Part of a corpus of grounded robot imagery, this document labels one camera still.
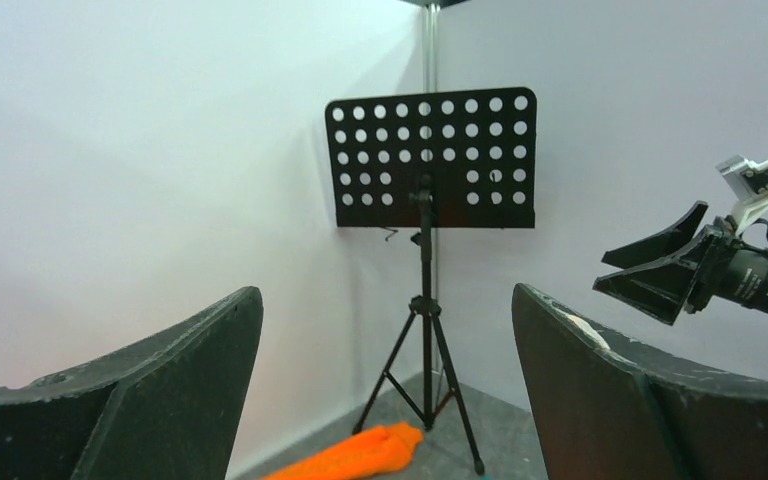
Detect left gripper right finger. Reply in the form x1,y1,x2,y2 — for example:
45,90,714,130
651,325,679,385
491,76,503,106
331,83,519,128
511,283,768,479

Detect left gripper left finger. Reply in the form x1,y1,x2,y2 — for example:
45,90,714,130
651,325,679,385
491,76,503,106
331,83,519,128
0,286,264,479

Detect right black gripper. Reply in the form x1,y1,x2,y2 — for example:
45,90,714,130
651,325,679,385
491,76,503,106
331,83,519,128
593,201,768,326

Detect orange zip-up jacket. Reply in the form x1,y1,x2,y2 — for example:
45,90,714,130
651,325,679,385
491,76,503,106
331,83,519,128
265,422,424,480

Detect black music stand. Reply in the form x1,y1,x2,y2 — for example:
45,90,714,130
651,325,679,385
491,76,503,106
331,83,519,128
323,86,538,475

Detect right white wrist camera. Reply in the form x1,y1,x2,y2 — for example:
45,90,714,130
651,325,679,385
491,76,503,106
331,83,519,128
716,155,768,236

